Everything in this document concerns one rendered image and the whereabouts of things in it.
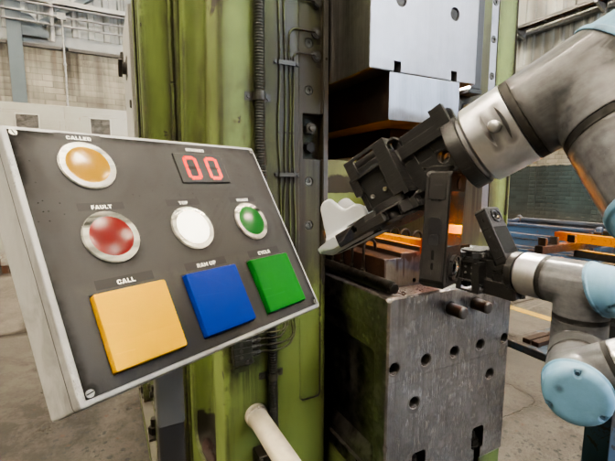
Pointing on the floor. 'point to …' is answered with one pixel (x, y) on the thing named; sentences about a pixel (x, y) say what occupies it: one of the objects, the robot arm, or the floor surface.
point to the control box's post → (170, 416)
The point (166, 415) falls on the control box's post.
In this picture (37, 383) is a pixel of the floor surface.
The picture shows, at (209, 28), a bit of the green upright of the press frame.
